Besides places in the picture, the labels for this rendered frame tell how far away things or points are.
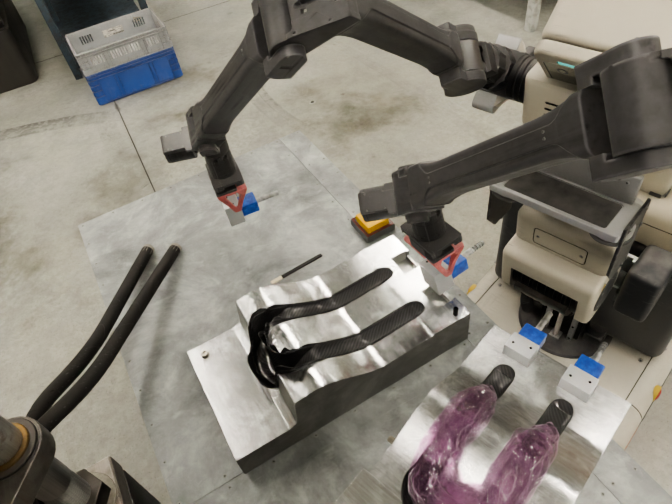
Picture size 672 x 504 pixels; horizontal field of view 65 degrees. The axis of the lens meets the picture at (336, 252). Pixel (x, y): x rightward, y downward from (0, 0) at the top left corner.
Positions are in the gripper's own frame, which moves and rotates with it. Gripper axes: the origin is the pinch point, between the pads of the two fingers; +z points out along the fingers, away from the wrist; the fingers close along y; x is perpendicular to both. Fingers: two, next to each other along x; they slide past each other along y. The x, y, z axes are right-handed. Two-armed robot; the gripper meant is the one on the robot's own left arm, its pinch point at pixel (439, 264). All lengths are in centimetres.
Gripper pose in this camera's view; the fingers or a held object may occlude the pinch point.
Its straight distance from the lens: 100.5
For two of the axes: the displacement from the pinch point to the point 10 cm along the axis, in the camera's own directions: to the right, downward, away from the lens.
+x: 8.3, -5.3, 1.5
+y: 4.6, 5.0, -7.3
